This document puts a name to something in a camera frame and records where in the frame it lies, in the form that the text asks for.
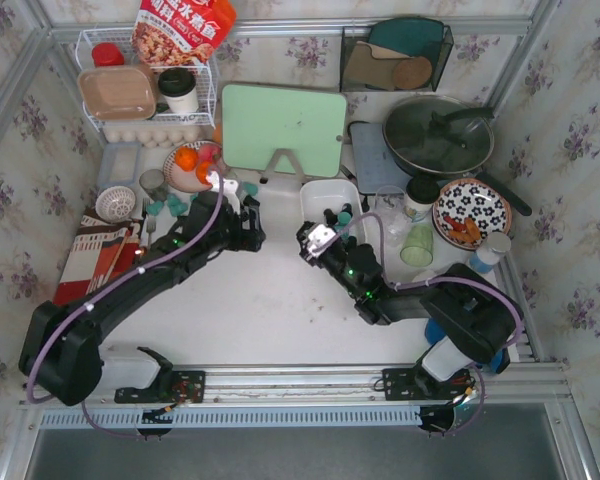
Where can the grey blue rectangular tray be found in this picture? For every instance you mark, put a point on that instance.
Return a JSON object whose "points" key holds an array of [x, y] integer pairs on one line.
{"points": [[375, 166]]}

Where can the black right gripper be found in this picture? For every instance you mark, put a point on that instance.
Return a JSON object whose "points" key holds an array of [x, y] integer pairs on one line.
{"points": [[327, 232]]}

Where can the red jar lid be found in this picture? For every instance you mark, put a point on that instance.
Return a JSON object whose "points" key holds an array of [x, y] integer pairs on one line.
{"points": [[107, 54]]}

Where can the pink fruit plate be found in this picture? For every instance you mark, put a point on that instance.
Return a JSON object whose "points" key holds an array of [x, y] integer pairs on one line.
{"points": [[184, 168]]}

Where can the floral patterned plate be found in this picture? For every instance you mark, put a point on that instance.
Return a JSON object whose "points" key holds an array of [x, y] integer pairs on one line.
{"points": [[468, 211]]}

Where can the striped red cloth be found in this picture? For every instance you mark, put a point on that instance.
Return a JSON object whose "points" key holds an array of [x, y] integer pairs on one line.
{"points": [[100, 252]]}

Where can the green cup right side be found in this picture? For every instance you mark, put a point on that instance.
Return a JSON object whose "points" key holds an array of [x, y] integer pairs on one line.
{"points": [[417, 249]]}

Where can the black mesh organizer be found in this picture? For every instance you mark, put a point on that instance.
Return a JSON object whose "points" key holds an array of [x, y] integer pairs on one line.
{"points": [[367, 61]]}

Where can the brown square container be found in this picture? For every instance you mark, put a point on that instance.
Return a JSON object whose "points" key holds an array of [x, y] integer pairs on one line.
{"points": [[119, 93]]}

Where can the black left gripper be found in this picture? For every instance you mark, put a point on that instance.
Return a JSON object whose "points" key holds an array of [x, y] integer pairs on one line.
{"points": [[250, 226]]}

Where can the white bottle blue label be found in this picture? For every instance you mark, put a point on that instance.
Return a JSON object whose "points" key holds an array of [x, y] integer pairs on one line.
{"points": [[490, 252]]}

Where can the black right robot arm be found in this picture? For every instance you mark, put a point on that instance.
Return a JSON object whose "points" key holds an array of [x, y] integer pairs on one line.
{"points": [[476, 319]]}

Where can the grey glass cup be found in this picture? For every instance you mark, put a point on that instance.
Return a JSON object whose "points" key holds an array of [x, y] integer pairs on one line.
{"points": [[154, 184]]}

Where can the black frying pan with lid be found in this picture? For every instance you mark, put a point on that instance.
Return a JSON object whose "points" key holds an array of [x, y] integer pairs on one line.
{"points": [[445, 139]]}

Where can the egg carton tray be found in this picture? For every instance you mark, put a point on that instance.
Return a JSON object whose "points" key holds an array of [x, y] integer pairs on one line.
{"points": [[157, 136]]}

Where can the white storage basket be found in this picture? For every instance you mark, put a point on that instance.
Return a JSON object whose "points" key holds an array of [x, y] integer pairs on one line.
{"points": [[332, 202]]}

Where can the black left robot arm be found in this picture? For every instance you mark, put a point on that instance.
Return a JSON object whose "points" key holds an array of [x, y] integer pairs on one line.
{"points": [[61, 351]]}

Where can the green cutting board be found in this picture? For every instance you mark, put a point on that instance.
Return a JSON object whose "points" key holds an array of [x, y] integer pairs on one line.
{"points": [[257, 121]]}

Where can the white coffee cup black lid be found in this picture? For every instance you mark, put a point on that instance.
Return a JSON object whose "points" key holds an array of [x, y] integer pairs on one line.
{"points": [[178, 86]]}

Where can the white round strainer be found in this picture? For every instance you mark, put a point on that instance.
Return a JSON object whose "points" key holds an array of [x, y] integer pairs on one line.
{"points": [[115, 204]]}

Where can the red snack bag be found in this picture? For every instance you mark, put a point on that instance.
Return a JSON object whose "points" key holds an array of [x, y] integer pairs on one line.
{"points": [[181, 32]]}

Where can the blue sponge cloth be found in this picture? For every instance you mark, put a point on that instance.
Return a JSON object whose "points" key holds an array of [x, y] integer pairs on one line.
{"points": [[433, 332]]}

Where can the clear lidded container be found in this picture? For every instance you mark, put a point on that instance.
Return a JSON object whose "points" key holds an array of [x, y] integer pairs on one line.
{"points": [[119, 165]]}

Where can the white wire rack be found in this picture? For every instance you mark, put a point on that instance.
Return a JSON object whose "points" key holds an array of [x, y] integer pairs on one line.
{"points": [[206, 77]]}

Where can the round cork coaster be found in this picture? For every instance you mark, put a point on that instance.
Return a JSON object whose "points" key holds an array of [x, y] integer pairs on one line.
{"points": [[412, 73]]}

